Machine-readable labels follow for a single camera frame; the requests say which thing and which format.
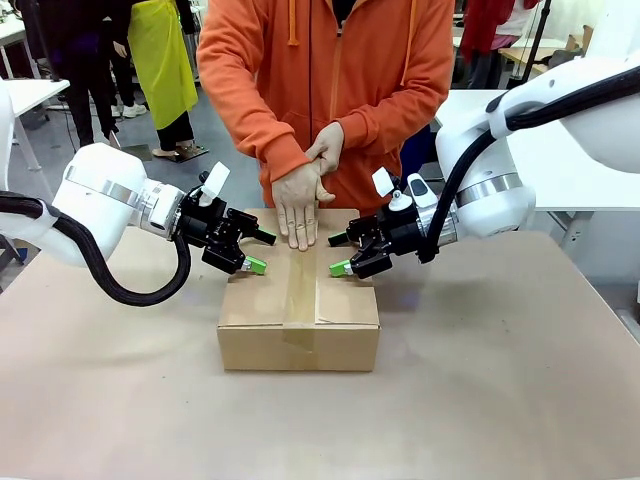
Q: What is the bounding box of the black tripod stand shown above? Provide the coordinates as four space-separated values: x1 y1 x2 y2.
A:
518 0 554 81

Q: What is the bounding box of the arm black cable bundle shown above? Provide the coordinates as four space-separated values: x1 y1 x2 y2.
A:
0 191 194 308
418 64 640 265

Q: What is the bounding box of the right arm black cable bundle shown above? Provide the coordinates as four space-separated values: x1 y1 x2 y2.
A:
418 64 640 265

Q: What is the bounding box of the person body orange hoodie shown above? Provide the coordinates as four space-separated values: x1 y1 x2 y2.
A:
196 0 456 217

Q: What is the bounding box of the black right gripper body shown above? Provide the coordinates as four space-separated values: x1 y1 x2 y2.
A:
344 203 427 279

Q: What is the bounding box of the white side table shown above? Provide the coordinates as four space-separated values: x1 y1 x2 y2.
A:
0 76 72 174

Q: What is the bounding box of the person right hand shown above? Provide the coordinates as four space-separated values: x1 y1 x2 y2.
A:
271 159 337 252

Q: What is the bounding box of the blue chair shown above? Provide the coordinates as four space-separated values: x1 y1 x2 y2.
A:
398 123 441 182

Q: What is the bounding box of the person in red top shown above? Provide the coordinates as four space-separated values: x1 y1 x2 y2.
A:
458 0 534 91

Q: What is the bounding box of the person right forearm orange sleeve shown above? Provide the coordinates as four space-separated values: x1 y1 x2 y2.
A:
219 84 312 177

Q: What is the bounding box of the white paper tag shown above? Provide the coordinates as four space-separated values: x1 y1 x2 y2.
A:
371 166 397 199
201 161 232 199

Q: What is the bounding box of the person left hand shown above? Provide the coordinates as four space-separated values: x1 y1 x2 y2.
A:
305 120 347 177

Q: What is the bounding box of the person left forearm orange sleeve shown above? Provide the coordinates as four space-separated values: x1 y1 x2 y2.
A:
338 74 455 169

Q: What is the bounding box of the person in dark clothes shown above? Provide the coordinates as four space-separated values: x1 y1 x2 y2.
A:
29 0 124 148

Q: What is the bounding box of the clear packing tape strip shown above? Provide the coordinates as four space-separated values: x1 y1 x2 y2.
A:
281 244 322 372

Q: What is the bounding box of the brown cardboard box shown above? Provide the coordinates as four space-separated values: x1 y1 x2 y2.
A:
216 207 382 373

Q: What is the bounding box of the person in yellow apron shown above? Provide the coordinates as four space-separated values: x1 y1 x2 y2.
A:
112 0 200 157

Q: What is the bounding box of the left arm black cable bundle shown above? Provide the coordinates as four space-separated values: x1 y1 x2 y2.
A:
0 191 194 308

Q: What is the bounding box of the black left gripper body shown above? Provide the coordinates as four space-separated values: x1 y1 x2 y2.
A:
174 191 261 276

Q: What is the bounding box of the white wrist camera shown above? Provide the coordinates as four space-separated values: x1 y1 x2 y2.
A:
406 172 433 208

